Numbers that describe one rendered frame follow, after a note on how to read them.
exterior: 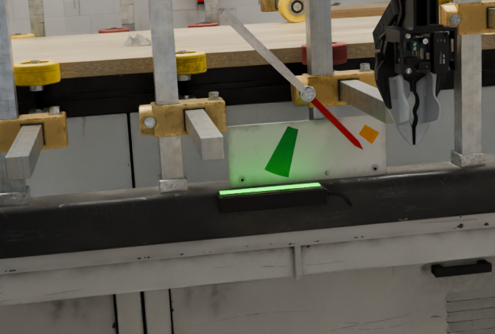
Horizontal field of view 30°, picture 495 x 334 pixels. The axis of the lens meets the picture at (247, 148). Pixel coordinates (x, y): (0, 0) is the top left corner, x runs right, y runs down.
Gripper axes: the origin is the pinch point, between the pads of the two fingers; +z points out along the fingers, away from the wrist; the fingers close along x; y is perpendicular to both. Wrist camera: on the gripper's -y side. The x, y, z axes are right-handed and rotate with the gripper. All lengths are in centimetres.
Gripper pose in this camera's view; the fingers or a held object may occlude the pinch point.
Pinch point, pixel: (411, 133)
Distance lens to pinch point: 120.1
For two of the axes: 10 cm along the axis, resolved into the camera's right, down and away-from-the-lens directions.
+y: 1.5, 1.8, -9.7
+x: 9.9, -0.8, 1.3
